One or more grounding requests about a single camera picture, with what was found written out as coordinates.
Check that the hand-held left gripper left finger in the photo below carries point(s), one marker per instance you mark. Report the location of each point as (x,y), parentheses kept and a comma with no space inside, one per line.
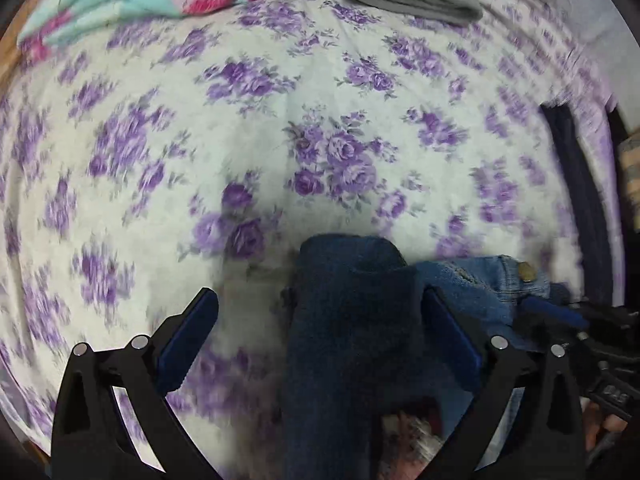
(187,342)

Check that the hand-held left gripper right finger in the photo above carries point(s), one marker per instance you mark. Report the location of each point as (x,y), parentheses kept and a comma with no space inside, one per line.
(452,332)

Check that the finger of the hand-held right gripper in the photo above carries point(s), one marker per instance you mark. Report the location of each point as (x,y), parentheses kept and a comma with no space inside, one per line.
(555,312)

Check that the blue denim pants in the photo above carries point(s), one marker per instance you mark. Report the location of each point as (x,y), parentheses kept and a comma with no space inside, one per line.
(350,335)

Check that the person's right hand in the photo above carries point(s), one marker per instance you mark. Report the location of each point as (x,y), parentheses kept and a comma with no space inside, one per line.
(597,425)

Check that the dark cloth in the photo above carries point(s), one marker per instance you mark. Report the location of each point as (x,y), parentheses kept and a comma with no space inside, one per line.
(580,200)

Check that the purple floral bedsheet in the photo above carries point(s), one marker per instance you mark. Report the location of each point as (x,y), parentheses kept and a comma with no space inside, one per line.
(250,135)

